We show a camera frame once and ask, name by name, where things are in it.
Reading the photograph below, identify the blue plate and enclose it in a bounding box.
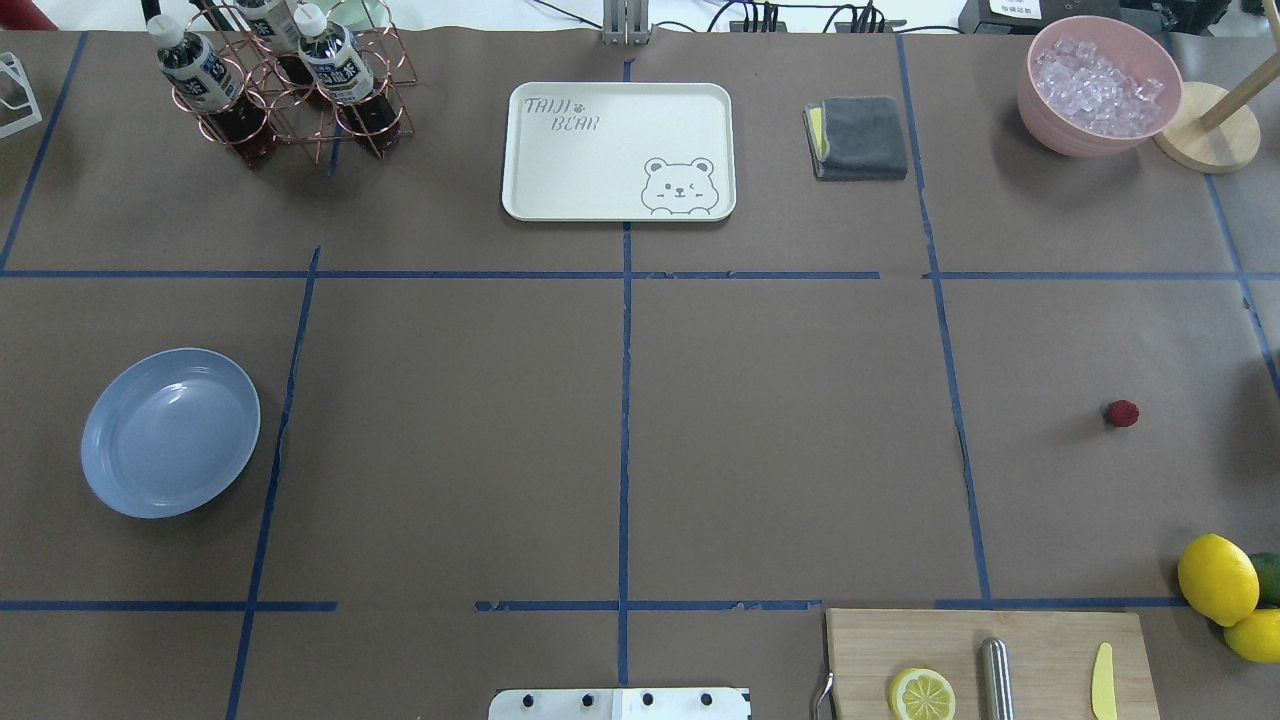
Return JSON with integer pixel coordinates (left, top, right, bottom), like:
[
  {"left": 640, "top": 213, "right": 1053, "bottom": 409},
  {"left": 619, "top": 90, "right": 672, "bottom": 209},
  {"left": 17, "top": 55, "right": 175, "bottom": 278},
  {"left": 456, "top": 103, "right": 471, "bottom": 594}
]
[{"left": 79, "top": 347, "right": 261, "bottom": 519}]

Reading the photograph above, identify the red strawberry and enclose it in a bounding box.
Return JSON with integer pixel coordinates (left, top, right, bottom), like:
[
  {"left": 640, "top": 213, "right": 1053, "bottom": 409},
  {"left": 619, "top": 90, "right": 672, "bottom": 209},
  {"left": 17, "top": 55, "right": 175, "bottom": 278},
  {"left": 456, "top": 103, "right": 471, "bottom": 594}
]
[{"left": 1103, "top": 398, "right": 1140, "bottom": 428}]

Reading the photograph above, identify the cream bear tray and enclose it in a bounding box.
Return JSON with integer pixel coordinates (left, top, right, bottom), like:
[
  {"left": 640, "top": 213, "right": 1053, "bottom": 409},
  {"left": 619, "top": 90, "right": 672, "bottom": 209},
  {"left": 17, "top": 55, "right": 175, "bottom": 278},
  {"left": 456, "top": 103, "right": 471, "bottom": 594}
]
[{"left": 500, "top": 82, "right": 737, "bottom": 222}]

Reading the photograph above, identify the grey folded cloth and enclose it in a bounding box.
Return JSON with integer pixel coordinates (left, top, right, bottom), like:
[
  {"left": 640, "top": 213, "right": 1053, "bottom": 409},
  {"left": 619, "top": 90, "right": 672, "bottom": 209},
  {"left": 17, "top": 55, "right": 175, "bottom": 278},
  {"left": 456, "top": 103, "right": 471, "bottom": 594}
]
[{"left": 803, "top": 96, "right": 908, "bottom": 181}]

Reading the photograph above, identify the tea bottle middle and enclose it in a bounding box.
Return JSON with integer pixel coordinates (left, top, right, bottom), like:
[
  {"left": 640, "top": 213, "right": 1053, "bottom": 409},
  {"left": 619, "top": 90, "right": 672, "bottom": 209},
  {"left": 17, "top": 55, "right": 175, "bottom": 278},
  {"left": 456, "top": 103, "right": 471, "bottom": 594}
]
[{"left": 293, "top": 3, "right": 401, "bottom": 156}]

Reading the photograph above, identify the tea bottle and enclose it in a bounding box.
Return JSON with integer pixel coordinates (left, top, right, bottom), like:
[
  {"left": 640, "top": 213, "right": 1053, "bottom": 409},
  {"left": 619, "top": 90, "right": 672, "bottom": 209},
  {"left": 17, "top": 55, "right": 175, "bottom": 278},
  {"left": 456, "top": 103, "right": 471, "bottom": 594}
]
[
  {"left": 146, "top": 14, "right": 276, "bottom": 167},
  {"left": 233, "top": 1, "right": 326, "bottom": 108},
  {"left": 293, "top": 3, "right": 401, "bottom": 156}
]

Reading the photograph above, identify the lemon half slice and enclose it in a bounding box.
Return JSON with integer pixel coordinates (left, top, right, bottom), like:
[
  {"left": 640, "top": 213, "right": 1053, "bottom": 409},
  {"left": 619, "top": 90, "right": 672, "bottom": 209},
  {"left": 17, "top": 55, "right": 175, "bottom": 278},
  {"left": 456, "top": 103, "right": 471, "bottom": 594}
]
[{"left": 887, "top": 667, "right": 957, "bottom": 720}]

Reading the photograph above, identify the steel cylinder muddler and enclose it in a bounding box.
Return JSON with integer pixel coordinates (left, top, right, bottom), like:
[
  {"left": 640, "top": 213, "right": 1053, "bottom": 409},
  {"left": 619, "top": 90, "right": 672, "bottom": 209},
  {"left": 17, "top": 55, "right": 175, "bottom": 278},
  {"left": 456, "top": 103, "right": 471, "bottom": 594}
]
[{"left": 980, "top": 637, "right": 1016, "bottom": 719}]

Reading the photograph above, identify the tea bottle back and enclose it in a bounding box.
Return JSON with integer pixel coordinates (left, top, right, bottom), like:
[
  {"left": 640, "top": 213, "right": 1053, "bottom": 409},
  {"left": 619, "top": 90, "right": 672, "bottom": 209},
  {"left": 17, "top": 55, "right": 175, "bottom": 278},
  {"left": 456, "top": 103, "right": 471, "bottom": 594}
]
[{"left": 233, "top": 1, "right": 326, "bottom": 108}]

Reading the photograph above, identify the wooden cutting board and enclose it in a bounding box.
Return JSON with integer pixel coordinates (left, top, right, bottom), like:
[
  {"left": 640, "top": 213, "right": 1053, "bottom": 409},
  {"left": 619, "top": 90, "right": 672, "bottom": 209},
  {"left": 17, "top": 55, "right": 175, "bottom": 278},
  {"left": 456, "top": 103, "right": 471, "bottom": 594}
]
[{"left": 824, "top": 609, "right": 1161, "bottom": 720}]

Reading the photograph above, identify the pink bowl of ice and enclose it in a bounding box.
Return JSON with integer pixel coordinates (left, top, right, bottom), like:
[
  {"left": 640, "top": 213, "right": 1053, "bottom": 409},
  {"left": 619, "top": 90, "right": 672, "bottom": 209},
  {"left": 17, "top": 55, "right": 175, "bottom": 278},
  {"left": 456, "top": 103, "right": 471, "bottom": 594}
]
[{"left": 1018, "top": 15, "right": 1183, "bottom": 158}]

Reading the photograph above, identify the tea bottle left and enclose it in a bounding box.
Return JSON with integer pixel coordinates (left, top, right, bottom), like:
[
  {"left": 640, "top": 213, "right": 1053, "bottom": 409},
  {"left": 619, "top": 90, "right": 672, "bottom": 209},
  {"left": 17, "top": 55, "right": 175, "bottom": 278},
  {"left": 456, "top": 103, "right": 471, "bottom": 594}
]
[{"left": 146, "top": 14, "right": 276, "bottom": 167}]

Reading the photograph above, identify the yellow plastic knife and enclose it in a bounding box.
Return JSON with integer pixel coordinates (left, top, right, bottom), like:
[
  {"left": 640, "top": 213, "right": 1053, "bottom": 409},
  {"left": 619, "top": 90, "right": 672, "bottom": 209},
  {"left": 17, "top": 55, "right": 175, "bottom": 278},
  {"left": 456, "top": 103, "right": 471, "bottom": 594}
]
[{"left": 1091, "top": 641, "right": 1117, "bottom": 720}]

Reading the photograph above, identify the large yellow lemon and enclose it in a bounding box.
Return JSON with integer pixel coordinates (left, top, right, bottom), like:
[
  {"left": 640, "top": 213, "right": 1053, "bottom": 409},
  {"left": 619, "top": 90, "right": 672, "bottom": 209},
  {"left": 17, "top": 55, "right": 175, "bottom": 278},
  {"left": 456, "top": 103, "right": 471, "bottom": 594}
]
[{"left": 1176, "top": 533, "right": 1260, "bottom": 628}]

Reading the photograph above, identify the wooden cup stand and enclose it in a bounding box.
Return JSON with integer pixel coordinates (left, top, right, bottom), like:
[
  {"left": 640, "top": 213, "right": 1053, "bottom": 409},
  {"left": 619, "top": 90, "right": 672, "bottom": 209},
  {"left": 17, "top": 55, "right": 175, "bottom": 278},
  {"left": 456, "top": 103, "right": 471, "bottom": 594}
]
[{"left": 1155, "top": 53, "right": 1279, "bottom": 174}]

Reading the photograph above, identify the green lime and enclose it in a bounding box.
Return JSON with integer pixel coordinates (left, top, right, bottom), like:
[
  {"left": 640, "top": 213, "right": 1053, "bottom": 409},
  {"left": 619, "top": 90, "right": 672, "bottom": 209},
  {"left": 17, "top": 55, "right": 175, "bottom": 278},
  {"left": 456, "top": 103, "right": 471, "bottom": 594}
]
[{"left": 1248, "top": 551, "right": 1280, "bottom": 609}]

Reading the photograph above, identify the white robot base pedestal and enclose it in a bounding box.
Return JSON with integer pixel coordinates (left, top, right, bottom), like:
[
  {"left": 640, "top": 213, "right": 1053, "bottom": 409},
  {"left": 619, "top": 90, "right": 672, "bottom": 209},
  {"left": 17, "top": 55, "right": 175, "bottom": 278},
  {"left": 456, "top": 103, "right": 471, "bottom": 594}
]
[{"left": 488, "top": 687, "right": 753, "bottom": 719}]

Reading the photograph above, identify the copper wire bottle rack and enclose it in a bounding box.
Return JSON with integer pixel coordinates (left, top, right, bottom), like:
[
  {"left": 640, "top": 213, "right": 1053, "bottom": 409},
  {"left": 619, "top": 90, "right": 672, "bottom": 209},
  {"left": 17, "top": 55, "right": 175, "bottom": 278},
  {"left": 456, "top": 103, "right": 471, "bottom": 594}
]
[{"left": 173, "top": 1, "right": 419, "bottom": 160}]

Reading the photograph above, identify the white wire stand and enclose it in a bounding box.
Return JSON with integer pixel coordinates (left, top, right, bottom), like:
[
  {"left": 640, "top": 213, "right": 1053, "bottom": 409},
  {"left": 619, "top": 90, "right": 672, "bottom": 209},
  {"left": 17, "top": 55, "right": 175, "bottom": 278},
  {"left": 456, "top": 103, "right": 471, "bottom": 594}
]
[{"left": 1, "top": 53, "right": 44, "bottom": 138}]

